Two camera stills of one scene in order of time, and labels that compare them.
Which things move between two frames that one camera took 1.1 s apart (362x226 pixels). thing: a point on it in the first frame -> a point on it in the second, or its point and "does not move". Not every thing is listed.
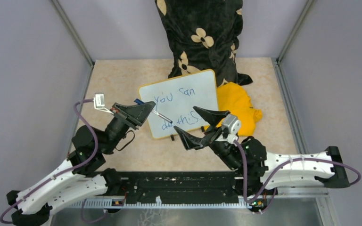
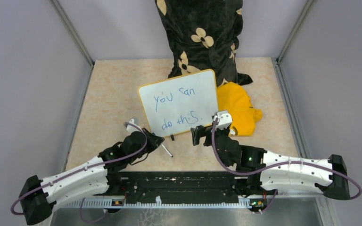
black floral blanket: (205, 35) does not move
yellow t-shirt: (234, 98) does not move
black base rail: (173, 189) does not move
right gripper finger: (190, 142) -> (196, 133)
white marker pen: (162, 116) -> (167, 150)
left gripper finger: (142, 108) -> (160, 140)
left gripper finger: (140, 117) -> (158, 142)
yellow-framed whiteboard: (175, 99) does not move
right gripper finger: (211, 117) -> (204, 129)
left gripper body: (126, 118) -> (150, 143)
